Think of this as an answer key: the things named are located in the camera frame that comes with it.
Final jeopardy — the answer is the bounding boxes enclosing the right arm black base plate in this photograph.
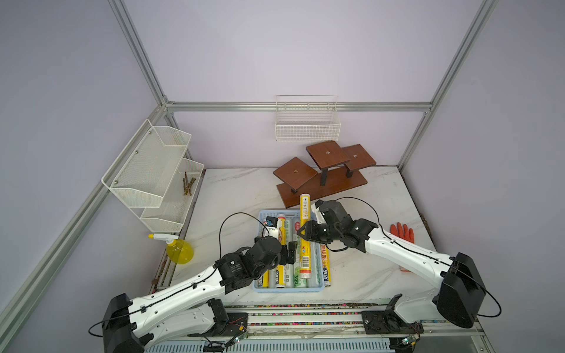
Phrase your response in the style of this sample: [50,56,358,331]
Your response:
[361,310,424,335]

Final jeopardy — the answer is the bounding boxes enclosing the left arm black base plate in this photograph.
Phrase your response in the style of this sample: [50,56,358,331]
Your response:
[203,312,249,338]

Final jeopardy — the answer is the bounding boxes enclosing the red rubber glove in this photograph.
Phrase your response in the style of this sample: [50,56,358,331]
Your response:
[389,222,415,244]

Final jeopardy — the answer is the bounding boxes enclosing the brown sticks in shelf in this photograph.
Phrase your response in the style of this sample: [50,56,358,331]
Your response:
[182,172,197,196]

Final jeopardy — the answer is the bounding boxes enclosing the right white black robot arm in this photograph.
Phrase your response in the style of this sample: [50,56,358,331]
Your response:
[297,200,490,329]

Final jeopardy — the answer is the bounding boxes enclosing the light blue plastic basket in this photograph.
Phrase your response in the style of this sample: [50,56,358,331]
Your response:
[252,210,325,294]

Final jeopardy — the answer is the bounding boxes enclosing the brown wooden tiered stand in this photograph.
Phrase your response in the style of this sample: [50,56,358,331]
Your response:
[274,141,377,208]

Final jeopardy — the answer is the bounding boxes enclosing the white green wrap roll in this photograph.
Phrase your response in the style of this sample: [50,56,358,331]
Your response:
[285,218,295,288]
[308,242,321,288]

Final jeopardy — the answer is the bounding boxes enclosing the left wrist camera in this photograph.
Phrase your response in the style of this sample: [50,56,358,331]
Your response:
[263,216,281,239]

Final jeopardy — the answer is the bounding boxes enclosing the yellow wrap roll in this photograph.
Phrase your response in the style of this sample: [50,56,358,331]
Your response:
[257,270,270,288]
[320,245,332,288]
[297,194,312,279]
[275,214,286,288]

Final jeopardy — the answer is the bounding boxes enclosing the aluminium rail base frame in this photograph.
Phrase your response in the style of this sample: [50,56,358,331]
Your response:
[144,299,494,352]

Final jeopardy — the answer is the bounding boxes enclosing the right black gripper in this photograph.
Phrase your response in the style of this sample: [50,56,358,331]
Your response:
[296,221,342,243]

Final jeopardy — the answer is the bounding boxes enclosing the white mesh two-tier shelf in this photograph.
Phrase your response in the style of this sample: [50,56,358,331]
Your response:
[101,120,205,233]

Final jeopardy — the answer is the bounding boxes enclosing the yellow spray bottle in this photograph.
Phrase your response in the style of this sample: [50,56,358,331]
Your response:
[148,233,194,265]

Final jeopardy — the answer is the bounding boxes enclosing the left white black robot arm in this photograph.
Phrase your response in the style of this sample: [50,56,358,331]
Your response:
[99,236,297,352]

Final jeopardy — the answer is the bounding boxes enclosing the white wire wall basket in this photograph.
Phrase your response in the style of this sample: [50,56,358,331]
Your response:
[275,95,341,142]

